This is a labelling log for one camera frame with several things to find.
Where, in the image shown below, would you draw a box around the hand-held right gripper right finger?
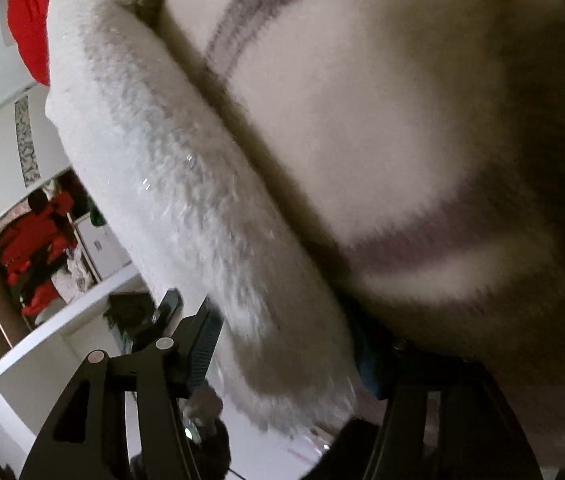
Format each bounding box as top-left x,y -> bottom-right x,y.
347,307 -> 543,480

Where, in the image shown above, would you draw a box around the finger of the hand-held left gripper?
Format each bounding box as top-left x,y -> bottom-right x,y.
152,287 -> 183,341

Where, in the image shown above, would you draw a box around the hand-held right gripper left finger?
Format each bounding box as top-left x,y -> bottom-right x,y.
20,296 -> 224,480

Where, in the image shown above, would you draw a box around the white fluffy cardigan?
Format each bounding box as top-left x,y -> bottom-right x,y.
45,0 -> 363,436

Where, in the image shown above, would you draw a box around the red hanging clothes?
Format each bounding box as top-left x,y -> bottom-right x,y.
0,190 -> 78,316

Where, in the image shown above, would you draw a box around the purple floral blanket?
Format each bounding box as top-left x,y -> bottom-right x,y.
157,0 -> 565,461

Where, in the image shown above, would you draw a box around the red duvet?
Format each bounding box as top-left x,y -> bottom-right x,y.
7,0 -> 66,86

